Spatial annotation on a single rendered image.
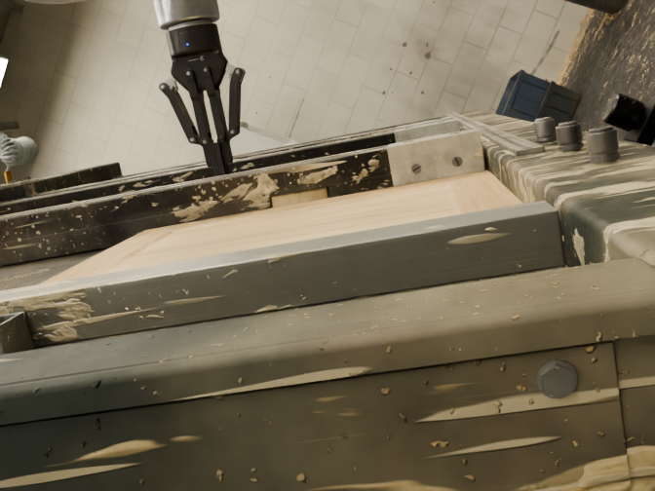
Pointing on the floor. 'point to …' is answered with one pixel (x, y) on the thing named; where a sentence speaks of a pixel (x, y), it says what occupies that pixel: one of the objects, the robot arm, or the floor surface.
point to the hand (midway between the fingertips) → (220, 166)
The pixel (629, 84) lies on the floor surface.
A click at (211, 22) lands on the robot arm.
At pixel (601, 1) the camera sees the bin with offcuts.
